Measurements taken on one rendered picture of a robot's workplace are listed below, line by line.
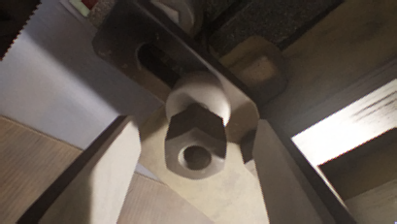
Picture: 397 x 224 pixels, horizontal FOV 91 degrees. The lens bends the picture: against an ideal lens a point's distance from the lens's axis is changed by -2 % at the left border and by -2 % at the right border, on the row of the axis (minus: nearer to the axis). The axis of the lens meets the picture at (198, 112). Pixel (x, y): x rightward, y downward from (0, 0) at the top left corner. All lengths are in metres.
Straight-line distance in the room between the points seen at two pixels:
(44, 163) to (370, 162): 0.54
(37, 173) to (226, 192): 0.38
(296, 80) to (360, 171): 0.14
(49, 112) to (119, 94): 0.16
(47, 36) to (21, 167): 0.26
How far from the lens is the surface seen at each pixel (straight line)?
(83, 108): 0.48
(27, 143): 0.55
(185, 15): 0.23
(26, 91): 0.53
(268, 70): 0.16
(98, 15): 0.39
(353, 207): 0.26
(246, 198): 0.27
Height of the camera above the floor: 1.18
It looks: 61 degrees down
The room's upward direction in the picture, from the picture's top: 177 degrees counter-clockwise
